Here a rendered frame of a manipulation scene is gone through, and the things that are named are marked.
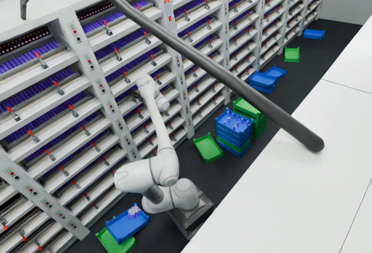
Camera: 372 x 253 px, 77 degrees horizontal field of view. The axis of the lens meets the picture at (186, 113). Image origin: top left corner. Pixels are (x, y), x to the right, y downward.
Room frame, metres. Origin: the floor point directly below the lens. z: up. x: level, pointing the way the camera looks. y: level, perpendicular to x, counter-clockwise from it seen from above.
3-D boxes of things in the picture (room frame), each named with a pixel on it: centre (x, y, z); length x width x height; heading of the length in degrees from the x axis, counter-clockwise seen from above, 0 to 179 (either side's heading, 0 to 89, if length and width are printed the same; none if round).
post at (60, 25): (1.43, 0.59, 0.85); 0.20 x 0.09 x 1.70; 40
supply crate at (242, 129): (1.57, -0.44, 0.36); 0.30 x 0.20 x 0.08; 39
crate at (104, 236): (0.82, 0.77, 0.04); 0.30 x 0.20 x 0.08; 40
